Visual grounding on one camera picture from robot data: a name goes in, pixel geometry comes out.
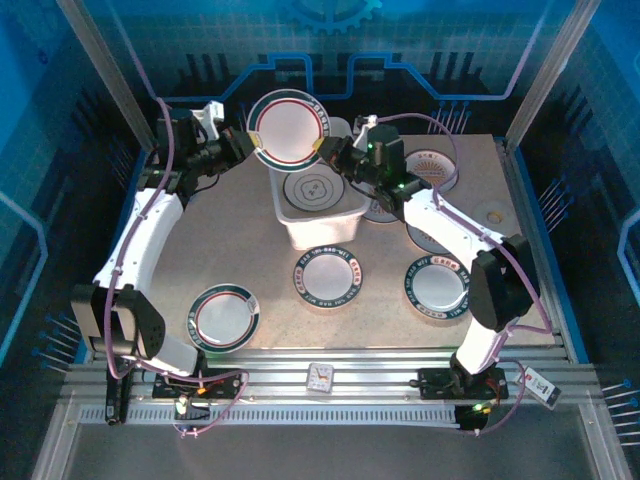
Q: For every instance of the green-rimmed red-ringed plate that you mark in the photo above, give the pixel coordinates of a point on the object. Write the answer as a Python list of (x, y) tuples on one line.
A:
[(290, 127), (222, 320)]

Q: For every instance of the white plate orange sunburst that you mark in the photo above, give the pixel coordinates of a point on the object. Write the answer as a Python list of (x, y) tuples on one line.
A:
[(300, 192), (432, 167), (377, 215), (425, 240)]

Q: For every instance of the translucent white plastic bin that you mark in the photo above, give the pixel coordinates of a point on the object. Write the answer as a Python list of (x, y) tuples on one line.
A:
[(325, 232)]

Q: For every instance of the dark-rimmed lettered plate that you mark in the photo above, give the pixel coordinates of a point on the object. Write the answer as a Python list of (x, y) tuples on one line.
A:
[(327, 277), (435, 287)]

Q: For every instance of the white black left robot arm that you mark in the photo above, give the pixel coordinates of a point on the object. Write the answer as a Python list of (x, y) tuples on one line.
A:
[(145, 235)]

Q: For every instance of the white round disc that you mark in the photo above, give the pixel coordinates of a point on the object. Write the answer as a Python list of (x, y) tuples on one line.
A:
[(487, 207)]

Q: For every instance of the small white square clock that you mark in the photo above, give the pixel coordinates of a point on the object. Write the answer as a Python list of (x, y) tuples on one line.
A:
[(320, 377)]

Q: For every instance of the black controller box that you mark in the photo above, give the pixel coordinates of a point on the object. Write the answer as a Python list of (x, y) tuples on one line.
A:
[(472, 420)]

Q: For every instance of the white black tag card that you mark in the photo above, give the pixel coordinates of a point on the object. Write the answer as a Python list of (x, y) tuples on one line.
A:
[(540, 387)]

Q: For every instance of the aluminium frame post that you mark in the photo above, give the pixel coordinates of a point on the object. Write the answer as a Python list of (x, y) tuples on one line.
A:
[(107, 75), (552, 70)]

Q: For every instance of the aluminium rail frame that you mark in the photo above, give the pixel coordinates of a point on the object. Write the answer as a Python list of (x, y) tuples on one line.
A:
[(375, 370)]

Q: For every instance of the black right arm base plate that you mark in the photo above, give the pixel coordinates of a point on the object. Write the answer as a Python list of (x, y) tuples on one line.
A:
[(435, 382)]

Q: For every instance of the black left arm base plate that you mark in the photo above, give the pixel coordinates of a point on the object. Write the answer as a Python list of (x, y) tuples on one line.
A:
[(225, 385)]

